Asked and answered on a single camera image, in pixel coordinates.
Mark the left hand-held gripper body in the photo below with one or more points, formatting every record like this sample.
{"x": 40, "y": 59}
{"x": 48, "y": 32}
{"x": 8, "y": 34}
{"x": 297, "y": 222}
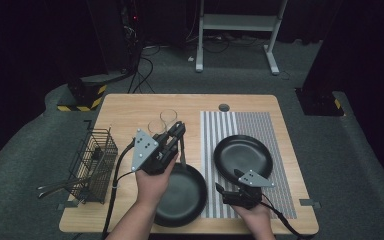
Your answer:
{"x": 153, "y": 153}

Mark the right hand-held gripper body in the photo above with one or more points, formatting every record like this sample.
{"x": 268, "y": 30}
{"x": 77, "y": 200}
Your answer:
{"x": 243, "y": 195}

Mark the black plate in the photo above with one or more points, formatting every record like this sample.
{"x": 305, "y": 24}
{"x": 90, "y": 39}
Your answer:
{"x": 183, "y": 200}
{"x": 243, "y": 156}

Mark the person's right hand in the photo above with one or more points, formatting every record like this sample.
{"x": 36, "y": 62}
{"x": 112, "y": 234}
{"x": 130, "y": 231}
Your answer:
{"x": 251, "y": 216}

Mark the person's left hand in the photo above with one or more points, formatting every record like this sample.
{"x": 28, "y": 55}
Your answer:
{"x": 153, "y": 190}

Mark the grey striped placemat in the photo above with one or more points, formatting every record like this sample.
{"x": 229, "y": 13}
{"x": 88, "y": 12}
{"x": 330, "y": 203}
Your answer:
{"x": 220, "y": 126}

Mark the grey tape strip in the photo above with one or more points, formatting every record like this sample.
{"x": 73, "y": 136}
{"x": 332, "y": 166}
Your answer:
{"x": 63, "y": 206}
{"x": 309, "y": 202}

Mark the white plug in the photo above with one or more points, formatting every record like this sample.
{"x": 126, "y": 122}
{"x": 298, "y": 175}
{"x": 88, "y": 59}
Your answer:
{"x": 190, "y": 59}

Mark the black yellow striped stand base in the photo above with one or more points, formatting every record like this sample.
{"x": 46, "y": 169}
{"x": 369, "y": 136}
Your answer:
{"x": 86, "y": 96}

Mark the dark metal utensil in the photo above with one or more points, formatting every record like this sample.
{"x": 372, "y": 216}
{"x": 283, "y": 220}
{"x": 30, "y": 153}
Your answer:
{"x": 56, "y": 192}
{"x": 60, "y": 184}

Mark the black stand base yellow mark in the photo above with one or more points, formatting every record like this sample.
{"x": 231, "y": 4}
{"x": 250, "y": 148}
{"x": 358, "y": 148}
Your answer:
{"x": 318, "y": 101}

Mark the dark equipment cabinet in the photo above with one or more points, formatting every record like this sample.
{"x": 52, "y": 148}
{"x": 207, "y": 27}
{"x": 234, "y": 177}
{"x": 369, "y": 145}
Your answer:
{"x": 113, "y": 33}

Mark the white metal stand frame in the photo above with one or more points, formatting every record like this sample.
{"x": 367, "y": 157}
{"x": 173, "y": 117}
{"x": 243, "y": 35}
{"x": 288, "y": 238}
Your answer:
{"x": 236, "y": 22}

